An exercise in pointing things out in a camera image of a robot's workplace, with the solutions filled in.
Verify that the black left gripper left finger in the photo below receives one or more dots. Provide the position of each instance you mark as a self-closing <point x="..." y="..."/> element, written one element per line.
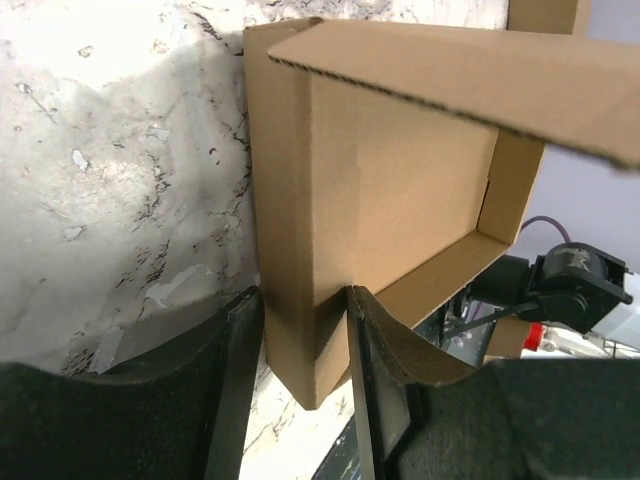
<point x="178" y="411"/>

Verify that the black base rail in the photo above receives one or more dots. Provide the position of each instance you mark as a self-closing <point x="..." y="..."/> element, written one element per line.
<point x="391" y="365"/>

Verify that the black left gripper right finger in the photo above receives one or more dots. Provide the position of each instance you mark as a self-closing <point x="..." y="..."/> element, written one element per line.
<point x="531" y="419"/>

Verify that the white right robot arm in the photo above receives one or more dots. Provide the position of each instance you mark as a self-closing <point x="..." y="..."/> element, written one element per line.
<point x="575" y="285"/>

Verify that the cardboard box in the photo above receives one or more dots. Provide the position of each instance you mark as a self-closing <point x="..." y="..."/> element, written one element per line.
<point x="562" y="17"/>
<point x="507" y="340"/>
<point x="401" y="157"/>

